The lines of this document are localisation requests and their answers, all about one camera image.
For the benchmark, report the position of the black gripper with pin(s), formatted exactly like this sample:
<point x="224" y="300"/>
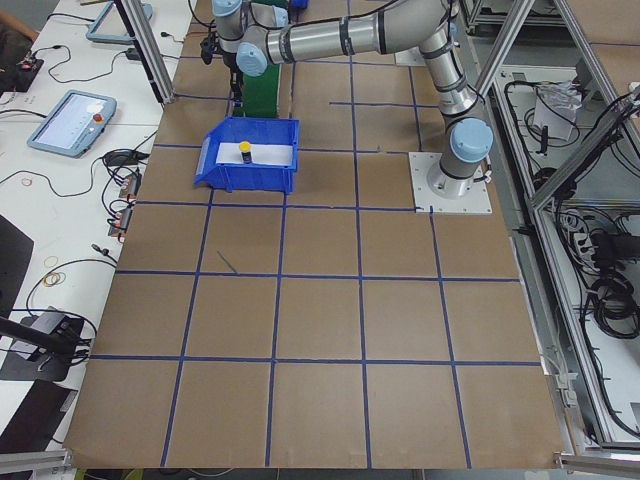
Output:
<point x="231" y="63"/>

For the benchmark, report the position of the yellow push button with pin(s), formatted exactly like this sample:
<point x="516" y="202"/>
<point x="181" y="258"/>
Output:
<point x="245" y="150"/>

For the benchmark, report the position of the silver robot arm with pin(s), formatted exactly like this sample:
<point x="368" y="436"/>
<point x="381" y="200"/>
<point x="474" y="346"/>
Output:
<point x="367" y="76"/>

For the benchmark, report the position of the green conveyor belt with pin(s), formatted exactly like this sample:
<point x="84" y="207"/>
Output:
<point x="259" y="95"/>

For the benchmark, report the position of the blue left storage bin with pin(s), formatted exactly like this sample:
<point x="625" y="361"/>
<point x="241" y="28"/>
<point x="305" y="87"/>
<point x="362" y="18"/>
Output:
<point x="231" y="177"/>

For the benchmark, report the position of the white foam pad left bin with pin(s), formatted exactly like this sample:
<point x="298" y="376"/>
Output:
<point x="261" y="154"/>

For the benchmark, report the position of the far teach pendant tablet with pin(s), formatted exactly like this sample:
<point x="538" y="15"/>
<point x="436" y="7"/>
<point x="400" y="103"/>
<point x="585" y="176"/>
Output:
<point x="109" y="28"/>

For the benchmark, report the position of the teach pendant tablet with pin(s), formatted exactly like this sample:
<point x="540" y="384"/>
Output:
<point x="74" y="124"/>
<point x="109" y="28"/>

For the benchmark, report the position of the near teach pendant tablet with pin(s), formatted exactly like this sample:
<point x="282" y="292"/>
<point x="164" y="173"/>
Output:
<point x="74" y="124"/>

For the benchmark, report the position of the white crumpled paper box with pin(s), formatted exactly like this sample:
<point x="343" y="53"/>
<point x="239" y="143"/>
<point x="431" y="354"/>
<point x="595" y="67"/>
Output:
<point x="556" y="108"/>

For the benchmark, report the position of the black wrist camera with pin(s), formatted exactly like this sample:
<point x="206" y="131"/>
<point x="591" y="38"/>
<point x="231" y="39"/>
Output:
<point x="207" y="49"/>

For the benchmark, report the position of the aluminium frame post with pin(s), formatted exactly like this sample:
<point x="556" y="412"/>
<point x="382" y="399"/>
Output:
<point x="139" y="29"/>

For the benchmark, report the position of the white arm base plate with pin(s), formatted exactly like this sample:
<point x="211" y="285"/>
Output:
<point x="436" y="193"/>
<point x="409" y="58"/>

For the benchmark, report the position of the black camera stand base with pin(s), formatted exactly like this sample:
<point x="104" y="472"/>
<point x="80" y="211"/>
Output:
<point x="42" y="347"/>

